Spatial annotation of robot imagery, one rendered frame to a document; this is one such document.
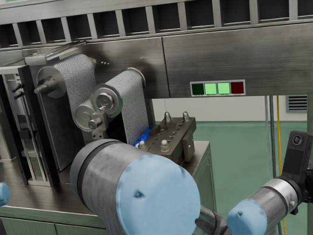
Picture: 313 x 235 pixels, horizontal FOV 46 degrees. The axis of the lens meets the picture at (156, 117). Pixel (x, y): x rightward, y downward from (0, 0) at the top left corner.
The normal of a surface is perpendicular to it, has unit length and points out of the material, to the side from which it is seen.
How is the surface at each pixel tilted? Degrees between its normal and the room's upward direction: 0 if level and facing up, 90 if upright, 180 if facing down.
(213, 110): 90
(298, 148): 59
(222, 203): 0
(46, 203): 0
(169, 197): 82
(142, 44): 90
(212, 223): 76
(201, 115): 90
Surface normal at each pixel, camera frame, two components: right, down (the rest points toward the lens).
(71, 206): -0.14, -0.93
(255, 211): 0.18, -0.68
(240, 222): -0.75, 0.34
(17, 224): -0.33, 0.37
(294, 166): -0.75, -0.21
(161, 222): 0.62, 0.05
